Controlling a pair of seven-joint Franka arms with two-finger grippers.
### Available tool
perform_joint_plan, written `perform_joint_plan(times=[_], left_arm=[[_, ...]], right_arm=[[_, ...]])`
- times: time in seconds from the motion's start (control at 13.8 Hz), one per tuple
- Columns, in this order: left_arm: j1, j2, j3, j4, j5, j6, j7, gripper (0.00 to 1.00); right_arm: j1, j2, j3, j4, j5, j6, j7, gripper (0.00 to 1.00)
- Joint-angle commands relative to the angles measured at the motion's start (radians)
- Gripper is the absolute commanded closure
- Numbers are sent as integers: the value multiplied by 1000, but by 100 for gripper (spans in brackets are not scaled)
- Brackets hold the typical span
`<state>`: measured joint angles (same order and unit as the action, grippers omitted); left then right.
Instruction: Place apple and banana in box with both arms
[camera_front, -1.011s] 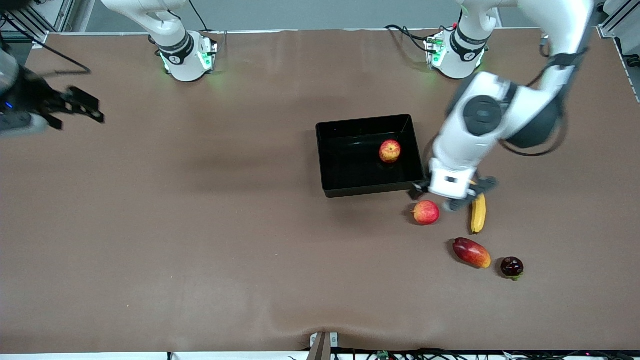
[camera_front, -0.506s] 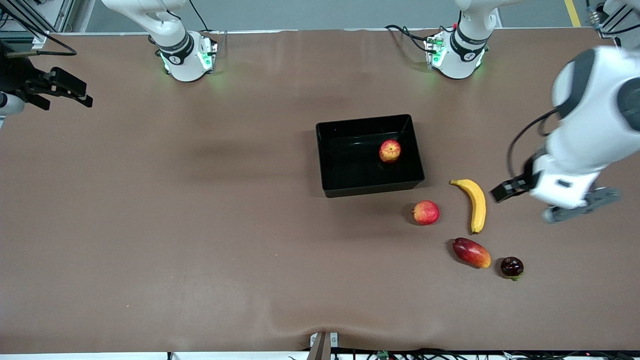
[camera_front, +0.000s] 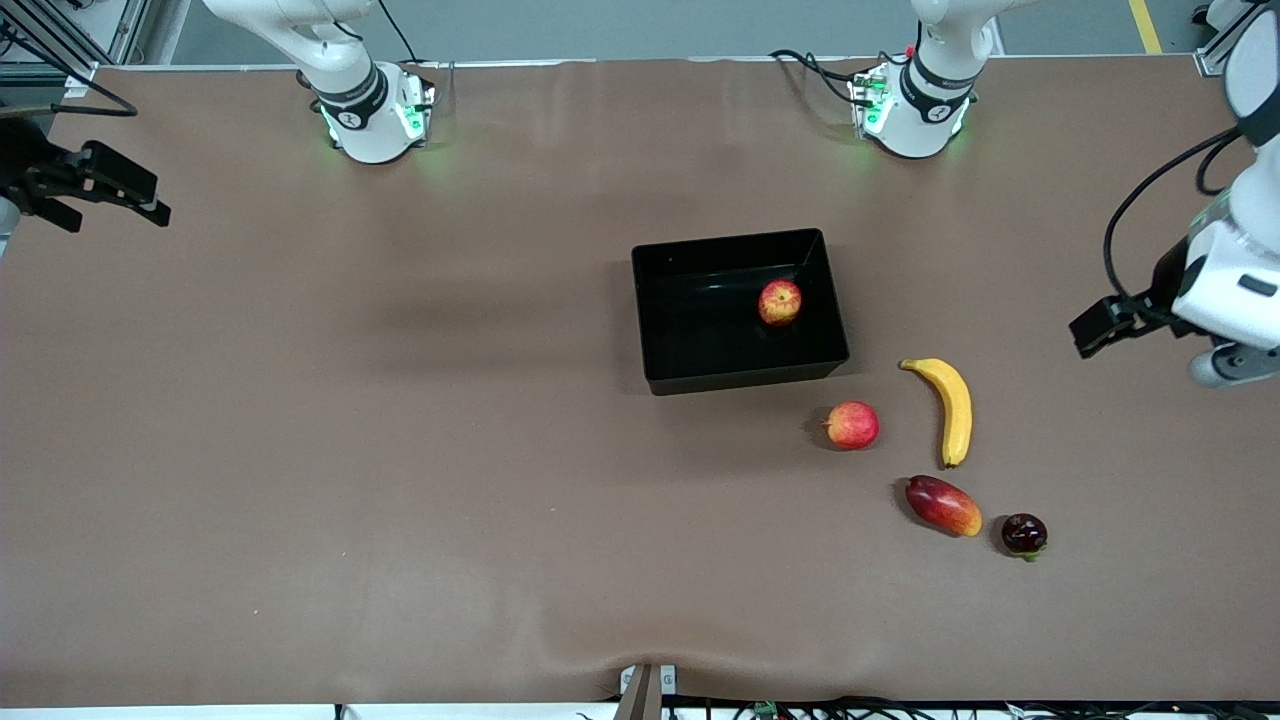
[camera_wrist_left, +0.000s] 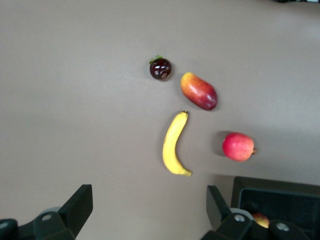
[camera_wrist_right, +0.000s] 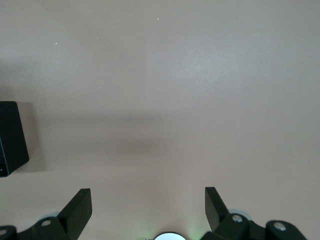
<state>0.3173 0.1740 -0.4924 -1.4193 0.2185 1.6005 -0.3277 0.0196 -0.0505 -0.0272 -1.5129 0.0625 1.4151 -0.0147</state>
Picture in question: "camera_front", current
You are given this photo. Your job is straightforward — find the black left arm base cable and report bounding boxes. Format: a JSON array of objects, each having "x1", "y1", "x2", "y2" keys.
[{"x1": 767, "y1": 44, "x2": 907, "y2": 107}]

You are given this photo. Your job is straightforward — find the red yellow streaked apple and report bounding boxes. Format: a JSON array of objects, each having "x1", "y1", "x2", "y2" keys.
[{"x1": 756, "y1": 278, "x2": 804, "y2": 329}]

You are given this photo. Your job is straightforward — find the metal table clamp bracket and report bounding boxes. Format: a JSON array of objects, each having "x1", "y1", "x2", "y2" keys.
[{"x1": 619, "y1": 663, "x2": 679, "y2": 720}]

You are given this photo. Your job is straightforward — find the yellow banana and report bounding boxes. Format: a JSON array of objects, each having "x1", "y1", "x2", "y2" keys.
[{"x1": 899, "y1": 357, "x2": 974, "y2": 470}]

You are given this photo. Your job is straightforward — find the black plastic box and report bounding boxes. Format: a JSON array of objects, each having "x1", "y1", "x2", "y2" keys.
[{"x1": 629, "y1": 227, "x2": 852, "y2": 398}]

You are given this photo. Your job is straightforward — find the black arm base cable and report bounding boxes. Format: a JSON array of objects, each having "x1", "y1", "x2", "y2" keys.
[
  {"x1": 767, "y1": 44, "x2": 907, "y2": 107},
  {"x1": 376, "y1": 0, "x2": 457, "y2": 97}
]

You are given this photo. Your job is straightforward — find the brown table cover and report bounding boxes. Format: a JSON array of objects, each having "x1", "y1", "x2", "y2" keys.
[{"x1": 0, "y1": 55, "x2": 1280, "y2": 707}]

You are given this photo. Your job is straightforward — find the aluminium frame profile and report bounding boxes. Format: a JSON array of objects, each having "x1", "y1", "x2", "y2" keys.
[
  {"x1": 0, "y1": 0, "x2": 153, "y2": 89},
  {"x1": 1193, "y1": 0, "x2": 1251, "y2": 81}
]

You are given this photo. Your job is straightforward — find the black right arm base cable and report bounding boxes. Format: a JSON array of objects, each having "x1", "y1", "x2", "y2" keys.
[{"x1": 376, "y1": 0, "x2": 457, "y2": 97}]

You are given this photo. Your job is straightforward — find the red yellow mango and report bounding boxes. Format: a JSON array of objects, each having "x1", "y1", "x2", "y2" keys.
[{"x1": 904, "y1": 474, "x2": 984, "y2": 539}]

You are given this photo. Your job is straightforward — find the pink red round apple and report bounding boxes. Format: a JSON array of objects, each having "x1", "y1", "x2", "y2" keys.
[{"x1": 822, "y1": 400, "x2": 882, "y2": 452}]

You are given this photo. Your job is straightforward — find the yellow floor tape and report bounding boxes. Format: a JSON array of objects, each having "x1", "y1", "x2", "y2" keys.
[{"x1": 1128, "y1": 0, "x2": 1167, "y2": 56}]

